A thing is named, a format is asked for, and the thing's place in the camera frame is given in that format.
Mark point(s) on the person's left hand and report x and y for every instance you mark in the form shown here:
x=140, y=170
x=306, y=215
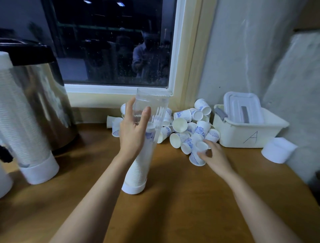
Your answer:
x=132, y=140

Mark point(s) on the person's right hand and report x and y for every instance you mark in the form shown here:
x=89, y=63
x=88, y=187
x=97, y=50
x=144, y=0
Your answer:
x=217, y=161

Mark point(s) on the single blue-printed paper cup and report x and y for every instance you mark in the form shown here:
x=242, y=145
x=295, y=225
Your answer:
x=196, y=157

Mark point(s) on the nested stack of paper cups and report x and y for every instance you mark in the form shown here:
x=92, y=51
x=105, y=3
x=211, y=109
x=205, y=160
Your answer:
x=137, y=170
x=17, y=120

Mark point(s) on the pile of paper cups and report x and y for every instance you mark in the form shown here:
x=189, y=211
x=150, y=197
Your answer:
x=180, y=125

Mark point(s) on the white tube cap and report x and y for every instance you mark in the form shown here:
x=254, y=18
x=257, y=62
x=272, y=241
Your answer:
x=4, y=60

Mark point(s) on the person's right forearm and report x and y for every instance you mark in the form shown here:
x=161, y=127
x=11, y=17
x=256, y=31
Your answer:
x=260, y=210

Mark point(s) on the person's left forearm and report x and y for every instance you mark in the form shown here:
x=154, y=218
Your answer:
x=95, y=205

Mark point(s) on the translucent plastic box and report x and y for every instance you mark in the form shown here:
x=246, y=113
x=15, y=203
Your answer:
x=237, y=136

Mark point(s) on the white plastic lid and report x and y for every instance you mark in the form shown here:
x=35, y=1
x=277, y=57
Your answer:
x=242, y=106

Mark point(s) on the stainless steel water dispenser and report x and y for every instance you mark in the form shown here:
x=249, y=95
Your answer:
x=47, y=105

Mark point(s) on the white framed window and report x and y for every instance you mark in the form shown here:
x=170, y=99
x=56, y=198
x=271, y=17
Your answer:
x=115, y=42

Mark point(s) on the brown wooden wall cabinet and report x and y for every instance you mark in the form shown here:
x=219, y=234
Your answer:
x=309, y=14

